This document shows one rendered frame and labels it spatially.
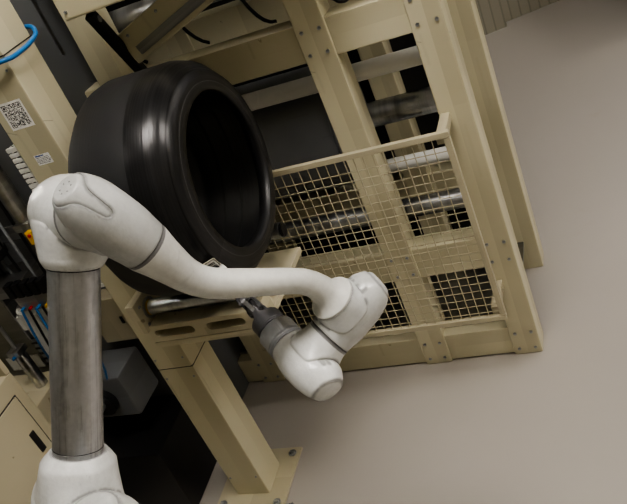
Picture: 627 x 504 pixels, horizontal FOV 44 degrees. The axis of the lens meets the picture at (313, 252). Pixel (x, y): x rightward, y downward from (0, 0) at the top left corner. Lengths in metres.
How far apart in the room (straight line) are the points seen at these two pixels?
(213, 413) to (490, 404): 0.94
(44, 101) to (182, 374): 0.92
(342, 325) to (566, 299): 1.59
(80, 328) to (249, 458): 1.26
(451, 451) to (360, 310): 1.12
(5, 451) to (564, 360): 1.81
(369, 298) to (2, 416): 1.14
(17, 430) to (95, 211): 1.13
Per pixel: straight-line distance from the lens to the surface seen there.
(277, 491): 2.79
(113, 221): 1.35
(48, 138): 2.11
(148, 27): 2.30
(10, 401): 2.35
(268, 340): 1.71
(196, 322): 2.14
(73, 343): 1.55
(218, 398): 2.53
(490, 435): 2.66
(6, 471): 2.33
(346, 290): 1.61
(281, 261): 2.31
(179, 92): 1.91
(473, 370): 2.89
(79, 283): 1.52
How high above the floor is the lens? 1.93
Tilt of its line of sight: 30 degrees down
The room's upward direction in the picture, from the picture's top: 25 degrees counter-clockwise
